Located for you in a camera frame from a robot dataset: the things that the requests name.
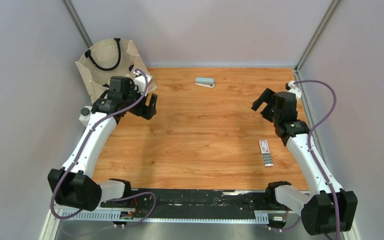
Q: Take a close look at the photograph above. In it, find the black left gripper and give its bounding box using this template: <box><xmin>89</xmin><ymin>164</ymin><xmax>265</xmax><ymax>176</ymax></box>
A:
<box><xmin>122</xmin><ymin>84</ymin><xmax>157</xmax><ymax>120</ymax></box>

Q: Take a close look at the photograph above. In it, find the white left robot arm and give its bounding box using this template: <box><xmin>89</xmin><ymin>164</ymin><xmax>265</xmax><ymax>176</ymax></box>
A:
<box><xmin>47</xmin><ymin>73</ymin><xmax>158</xmax><ymax>211</ymax></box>

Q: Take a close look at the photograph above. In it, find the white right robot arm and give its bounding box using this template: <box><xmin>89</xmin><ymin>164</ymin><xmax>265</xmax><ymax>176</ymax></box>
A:
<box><xmin>251</xmin><ymin>88</ymin><xmax>358</xmax><ymax>236</ymax></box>

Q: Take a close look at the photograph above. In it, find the beige canvas tote bag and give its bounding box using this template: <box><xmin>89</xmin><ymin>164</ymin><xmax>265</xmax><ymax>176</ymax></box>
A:
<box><xmin>75</xmin><ymin>38</ymin><xmax>151</xmax><ymax>103</ymax></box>

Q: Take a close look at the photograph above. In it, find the white plastic bottle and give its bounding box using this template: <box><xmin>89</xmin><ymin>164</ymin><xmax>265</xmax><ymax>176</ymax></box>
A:
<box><xmin>78</xmin><ymin>106</ymin><xmax>93</xmax><ymax>128</ymax></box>

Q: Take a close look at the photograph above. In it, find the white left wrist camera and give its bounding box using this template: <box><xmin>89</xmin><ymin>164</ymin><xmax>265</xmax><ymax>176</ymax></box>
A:
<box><xmin>133</xmin><ymin>74</ymin><xmax>157</xmax><ymax>93</ymax></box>

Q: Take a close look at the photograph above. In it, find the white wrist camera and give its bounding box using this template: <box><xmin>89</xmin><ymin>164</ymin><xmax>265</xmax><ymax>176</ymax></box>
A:
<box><xmin>285</xmin><ymin>80</ymin><xmax>302</xmax><ymax>101</ymax></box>
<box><xmin>133</xmin><ymin>74</ymin><xmax>157</xmax><ymax>93</ymax></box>

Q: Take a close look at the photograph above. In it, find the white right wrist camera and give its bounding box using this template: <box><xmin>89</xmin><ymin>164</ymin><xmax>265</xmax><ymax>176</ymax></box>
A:
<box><xmin>285</xmin><ymin>80</ymin><xmax>302</xmax><ymax>101</ymax></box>

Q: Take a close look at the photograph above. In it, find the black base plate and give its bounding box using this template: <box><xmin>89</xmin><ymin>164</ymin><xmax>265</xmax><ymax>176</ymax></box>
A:
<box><xmin>100</xmin><ymin>188</ymin><xmax>288</xmax><ymax>221</ymax></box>

